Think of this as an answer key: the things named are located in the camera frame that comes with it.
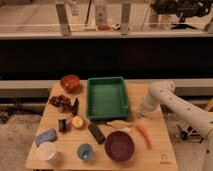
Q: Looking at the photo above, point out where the blue folded towel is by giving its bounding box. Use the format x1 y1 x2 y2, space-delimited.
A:
35 129 57 146

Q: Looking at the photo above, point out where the orange carrot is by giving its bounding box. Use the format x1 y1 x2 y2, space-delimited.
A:
136 124 152 149

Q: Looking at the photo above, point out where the white cup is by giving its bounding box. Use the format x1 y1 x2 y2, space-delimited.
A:
36 142 58 164

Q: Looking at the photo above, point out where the orange-red bowl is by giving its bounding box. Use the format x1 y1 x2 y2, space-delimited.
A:
60 75 80 93

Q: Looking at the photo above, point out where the purple bowl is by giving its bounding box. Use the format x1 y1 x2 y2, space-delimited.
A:
104 131 135 162

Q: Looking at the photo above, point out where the wooden table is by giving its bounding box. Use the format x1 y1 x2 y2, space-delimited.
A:
25 81 178 171

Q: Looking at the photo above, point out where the yellow-red apple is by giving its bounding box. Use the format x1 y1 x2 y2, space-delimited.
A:
71 116 84 129

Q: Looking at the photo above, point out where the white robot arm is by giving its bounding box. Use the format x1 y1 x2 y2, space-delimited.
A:
137 80 213 171

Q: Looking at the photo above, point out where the dark grape bunch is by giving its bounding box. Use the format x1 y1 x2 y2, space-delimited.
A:
49 95 72 112

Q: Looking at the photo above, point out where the green plastic tray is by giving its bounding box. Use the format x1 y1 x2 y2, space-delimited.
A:
86 77 131 121

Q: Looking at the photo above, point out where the black knife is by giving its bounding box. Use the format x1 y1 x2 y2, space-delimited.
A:
68 98 79 123

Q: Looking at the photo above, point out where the small black block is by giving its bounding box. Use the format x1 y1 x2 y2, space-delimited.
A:
58 119 67 132

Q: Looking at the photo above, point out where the blue cup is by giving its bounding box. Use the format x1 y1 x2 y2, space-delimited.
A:
77 143 94 161

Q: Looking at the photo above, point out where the black remote control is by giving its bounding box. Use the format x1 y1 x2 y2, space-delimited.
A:
88 123 105 145

